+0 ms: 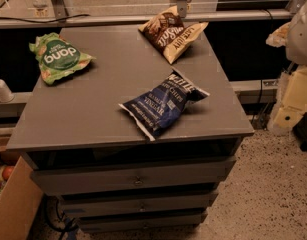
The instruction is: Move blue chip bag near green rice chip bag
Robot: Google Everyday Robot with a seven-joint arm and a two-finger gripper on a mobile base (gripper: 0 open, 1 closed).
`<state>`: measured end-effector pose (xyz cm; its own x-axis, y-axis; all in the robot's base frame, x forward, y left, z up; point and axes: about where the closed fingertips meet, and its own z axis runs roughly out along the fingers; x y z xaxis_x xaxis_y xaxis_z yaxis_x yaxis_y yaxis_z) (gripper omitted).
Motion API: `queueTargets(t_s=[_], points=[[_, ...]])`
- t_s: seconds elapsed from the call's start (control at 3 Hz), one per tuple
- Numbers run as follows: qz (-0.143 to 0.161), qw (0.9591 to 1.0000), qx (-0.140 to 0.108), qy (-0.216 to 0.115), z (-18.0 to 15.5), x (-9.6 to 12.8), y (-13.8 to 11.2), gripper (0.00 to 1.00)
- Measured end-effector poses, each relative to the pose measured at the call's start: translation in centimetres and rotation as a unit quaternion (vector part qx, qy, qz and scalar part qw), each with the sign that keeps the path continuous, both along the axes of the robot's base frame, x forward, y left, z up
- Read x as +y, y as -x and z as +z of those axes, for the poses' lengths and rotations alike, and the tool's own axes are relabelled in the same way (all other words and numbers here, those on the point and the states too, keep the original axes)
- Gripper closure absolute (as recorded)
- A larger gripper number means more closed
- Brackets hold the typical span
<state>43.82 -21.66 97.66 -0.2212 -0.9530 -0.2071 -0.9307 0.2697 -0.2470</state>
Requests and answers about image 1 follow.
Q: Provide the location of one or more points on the cardboard box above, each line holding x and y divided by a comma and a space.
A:
19, 202

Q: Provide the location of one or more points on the white bottle at left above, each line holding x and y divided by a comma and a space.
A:
6, 94

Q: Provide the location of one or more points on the green dong rice chip bag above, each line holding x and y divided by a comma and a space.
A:
57, 58

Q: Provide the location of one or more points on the grey drawer cabinet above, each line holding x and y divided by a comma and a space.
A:
84, 149

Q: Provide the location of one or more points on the brown sea salt chip bag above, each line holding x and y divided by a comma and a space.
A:
167, 33

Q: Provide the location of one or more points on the red round item in box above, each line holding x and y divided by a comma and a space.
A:
7, 171

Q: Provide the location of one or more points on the blue kettle chip bag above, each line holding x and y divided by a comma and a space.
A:
157, 109

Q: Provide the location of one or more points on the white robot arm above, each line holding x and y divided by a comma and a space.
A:
291, 95

